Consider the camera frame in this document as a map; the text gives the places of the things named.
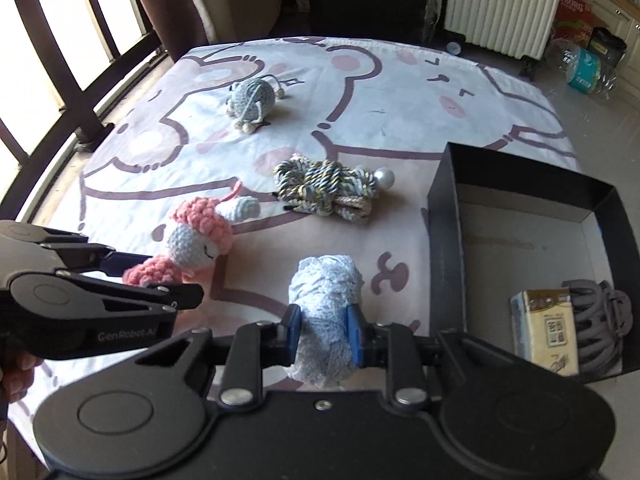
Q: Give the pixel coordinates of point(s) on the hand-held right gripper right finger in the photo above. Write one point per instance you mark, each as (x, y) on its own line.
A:
(355, 335)

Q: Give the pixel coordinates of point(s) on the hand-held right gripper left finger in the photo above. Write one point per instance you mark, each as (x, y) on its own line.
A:
(292, 332)

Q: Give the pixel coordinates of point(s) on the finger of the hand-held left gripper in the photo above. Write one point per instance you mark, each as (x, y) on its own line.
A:
(160, 297)
(110, 260)

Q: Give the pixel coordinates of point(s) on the pink crochet doll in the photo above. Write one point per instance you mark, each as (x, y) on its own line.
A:
(200, 245)

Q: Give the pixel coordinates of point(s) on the black cardboard box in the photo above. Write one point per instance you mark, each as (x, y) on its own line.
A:
(445, 240)

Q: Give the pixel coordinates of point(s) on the yellow tissue pack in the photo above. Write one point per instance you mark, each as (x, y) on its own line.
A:
(545, 330)

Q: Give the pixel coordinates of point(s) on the grey crochet toy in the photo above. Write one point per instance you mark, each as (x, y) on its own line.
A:
(252, 95)

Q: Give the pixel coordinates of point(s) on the grey hair claw clip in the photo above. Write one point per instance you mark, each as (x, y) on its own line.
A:
(597, 330)

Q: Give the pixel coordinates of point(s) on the person's left hand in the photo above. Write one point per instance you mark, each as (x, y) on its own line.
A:
(20, 377)

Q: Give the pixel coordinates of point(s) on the black window railing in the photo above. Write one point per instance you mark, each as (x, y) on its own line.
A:
(70, 85)

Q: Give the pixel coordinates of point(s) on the cartoon bear printed blanket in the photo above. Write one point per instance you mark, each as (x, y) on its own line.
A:
(350, 120)

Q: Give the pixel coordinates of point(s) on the brown curtain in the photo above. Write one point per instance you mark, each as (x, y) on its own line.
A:
(165, 5)

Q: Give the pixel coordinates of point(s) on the water bottle pack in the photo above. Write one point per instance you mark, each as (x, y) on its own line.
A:
(582, 72)

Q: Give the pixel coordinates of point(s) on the white ribbed suitcase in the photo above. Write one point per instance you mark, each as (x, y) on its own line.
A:
(505, 5)

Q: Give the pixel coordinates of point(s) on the black trash bin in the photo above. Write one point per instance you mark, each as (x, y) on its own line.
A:
(607, 47)

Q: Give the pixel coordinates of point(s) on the red carton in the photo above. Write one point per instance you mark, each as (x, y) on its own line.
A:
(575, 10)

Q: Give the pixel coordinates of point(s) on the cream kitchen cabinets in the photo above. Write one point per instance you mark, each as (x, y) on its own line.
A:
(622, 10)

